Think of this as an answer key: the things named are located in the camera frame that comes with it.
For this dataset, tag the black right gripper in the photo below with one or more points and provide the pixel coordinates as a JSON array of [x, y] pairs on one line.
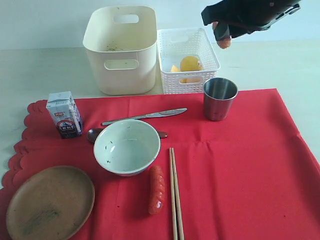
[[246, 16]]

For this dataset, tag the fried chicken nugget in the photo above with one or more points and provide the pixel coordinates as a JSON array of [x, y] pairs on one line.
[[224, 43]]

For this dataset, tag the yellow lemon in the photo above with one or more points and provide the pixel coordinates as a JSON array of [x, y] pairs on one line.
[[190, 63]]

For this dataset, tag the yellow cheese wedge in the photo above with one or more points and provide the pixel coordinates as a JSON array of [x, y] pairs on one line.
[[175, 69]]

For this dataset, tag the white woven plastic basket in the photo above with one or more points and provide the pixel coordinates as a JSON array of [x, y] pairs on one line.
[[175, 44]]

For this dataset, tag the stainless steel cup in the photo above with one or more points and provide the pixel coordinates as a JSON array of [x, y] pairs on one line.
[[218, 96]]

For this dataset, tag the large cream plastic bin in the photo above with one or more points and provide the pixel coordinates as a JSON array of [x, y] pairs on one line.
[[121, 46]]

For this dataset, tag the silver table knife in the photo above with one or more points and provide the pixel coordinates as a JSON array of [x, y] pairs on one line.
[[166, 113]]

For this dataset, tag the white ceramic bowl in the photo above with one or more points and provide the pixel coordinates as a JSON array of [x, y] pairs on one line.
[[127, 147]]

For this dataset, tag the red tablecloth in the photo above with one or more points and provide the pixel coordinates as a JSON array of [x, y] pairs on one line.
[[248, 177]]

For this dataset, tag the dark wooden spoon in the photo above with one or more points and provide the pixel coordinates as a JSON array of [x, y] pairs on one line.
[[93, 133]]

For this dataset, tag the red sausage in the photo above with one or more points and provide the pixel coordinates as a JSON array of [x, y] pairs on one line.
[[157, 190]]

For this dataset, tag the small milk carton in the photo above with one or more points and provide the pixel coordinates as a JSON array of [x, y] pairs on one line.
[[65, 114]]

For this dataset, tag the right wooden chopstick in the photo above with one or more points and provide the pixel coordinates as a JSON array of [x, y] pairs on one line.
[[179, 221]]

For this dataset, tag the brown wooden plate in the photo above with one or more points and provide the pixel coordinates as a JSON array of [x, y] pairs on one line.
[[53, 204]]

